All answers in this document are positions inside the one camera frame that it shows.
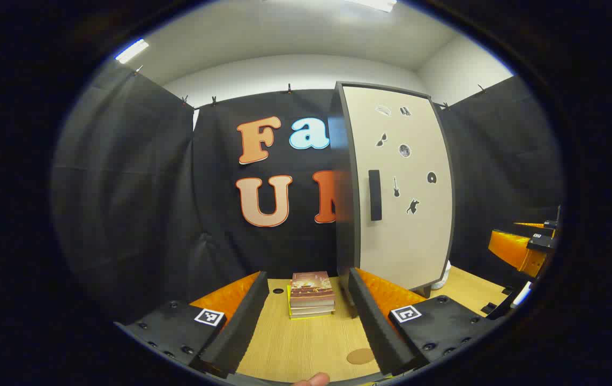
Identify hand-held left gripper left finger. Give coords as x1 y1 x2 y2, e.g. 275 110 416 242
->
115 271 270 377

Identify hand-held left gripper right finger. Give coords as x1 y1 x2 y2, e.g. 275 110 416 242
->
348 268 493 376

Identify round brown coaster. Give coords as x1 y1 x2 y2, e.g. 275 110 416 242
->
347 348 376 366

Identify black cabinet door handle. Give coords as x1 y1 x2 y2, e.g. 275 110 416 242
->
368 169 383 221

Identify grey cabinet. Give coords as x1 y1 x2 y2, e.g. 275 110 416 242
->
329 81 456 299

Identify white board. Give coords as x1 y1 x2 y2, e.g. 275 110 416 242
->
511 281 533 308

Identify white round object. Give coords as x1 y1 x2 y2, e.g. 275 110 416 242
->
430 261 451 291

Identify black backdrop cloth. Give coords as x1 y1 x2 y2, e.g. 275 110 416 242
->
51 64 564 322

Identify ceiling light panel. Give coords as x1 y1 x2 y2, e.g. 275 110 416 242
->
116 39 150 64

